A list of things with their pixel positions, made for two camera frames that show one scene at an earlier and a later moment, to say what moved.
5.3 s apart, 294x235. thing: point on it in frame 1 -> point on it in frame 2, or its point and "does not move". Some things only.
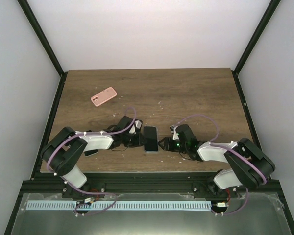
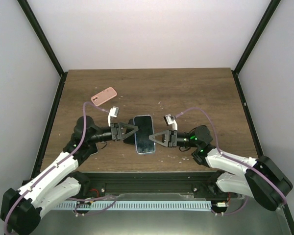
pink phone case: [103, 96] does not move
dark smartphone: [91, 152] does not move
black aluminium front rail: [146, 184] does not move
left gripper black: [139, 142] -> [119, 127]
